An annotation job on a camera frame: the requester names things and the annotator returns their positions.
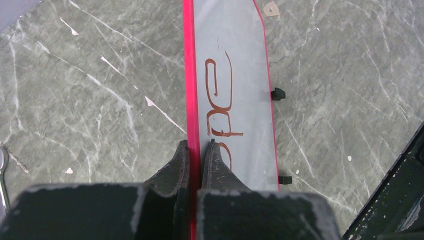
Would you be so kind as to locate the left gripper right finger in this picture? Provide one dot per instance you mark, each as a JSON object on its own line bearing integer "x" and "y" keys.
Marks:
{"x": 228, "y": 210}

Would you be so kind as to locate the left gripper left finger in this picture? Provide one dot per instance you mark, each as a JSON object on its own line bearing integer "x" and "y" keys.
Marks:
{"x": 156, "y": 209}

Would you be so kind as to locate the red-framed whiteboard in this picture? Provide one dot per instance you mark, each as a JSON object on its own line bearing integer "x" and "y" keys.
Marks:
{"x": 229, "y": 100}

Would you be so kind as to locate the silver wrench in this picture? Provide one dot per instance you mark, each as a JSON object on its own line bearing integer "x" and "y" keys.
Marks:
{"x": 4, "y": 200}

